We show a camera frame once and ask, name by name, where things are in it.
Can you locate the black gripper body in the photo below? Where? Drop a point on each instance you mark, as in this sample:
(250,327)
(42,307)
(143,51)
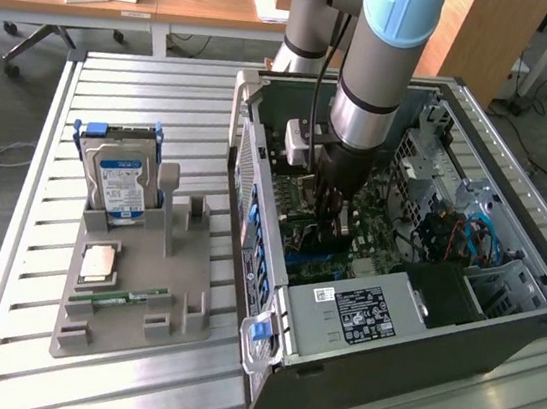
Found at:
(346,166)

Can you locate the graphics card with black fan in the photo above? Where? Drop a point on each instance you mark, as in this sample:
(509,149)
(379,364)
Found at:
(306,241)

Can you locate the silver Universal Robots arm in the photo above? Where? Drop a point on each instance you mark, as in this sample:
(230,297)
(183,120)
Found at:
(379,52)

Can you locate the CPU socket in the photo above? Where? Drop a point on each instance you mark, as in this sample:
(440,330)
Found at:
(304,193)

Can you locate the green motherboard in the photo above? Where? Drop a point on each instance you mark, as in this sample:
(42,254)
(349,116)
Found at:
(376,228)

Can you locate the blue expansion slot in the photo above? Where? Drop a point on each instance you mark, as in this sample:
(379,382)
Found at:
(304,260)

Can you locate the perforated metal drive cage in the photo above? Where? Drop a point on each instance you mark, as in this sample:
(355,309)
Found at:
(417,183)

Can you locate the grey power supply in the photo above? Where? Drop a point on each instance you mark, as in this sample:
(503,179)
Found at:
(329,318)

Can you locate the blue case latch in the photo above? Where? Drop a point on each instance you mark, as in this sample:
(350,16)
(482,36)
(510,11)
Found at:
(259,333)

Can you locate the open black PC case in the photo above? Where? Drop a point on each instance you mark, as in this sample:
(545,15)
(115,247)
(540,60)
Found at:
(381,380)

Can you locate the white papers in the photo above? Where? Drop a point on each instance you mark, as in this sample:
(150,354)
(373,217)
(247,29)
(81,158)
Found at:
(271,10)

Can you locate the metal disk bay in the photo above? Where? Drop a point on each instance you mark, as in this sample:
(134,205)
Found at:
(504,290)

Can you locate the grey parts rack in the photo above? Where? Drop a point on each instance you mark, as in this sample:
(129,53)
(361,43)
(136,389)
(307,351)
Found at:
(144,268)

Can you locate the white box with red button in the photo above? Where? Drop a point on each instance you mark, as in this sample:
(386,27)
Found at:
(516,80)

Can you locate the hard disk in blue carrier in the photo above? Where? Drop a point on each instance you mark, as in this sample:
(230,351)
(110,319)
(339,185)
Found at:
(118,179)

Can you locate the green RAM stick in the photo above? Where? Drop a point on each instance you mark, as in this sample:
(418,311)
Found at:
(115,296)

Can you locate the silver CPU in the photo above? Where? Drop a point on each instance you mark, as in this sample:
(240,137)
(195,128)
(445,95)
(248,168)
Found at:
(97,263)

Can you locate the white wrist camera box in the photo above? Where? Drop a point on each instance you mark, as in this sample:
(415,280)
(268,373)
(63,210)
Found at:
(297,144)

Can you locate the black plastic air duct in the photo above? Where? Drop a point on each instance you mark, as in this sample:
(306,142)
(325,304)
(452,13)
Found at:
(443,297)

